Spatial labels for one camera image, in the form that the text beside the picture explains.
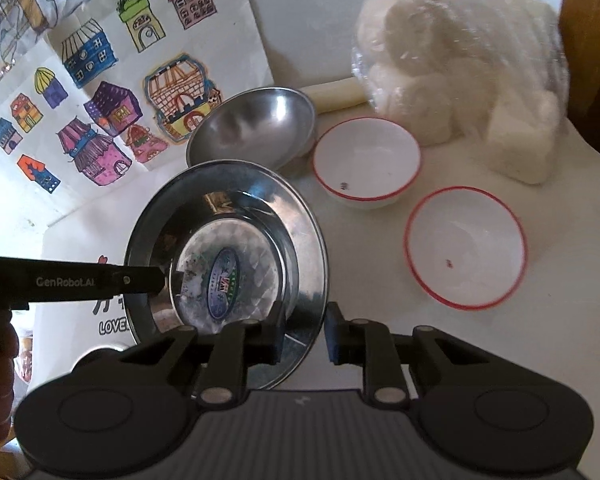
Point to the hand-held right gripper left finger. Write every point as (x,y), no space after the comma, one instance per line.
(279,332)

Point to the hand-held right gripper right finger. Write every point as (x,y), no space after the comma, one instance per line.
(332,335)

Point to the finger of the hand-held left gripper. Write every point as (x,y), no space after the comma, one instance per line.
(140,280)

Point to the steel plate with oval sticker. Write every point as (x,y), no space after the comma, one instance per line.
(300,240)

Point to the white bowl with red rim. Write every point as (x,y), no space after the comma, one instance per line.
(465,245)
(367,160)

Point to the steel bowl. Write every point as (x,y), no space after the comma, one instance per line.
(250,120)

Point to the white printed table mat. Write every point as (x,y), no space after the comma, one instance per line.
(360,245)

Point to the cream stick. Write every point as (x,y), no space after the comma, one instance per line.
(335,95)

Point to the coloured drawing paper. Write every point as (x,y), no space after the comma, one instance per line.
(5,25)

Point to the plastic bag of white buns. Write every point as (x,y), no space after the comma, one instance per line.
(455,70)

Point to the brown wooden furniture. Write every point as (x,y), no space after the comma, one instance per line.
(592,35)

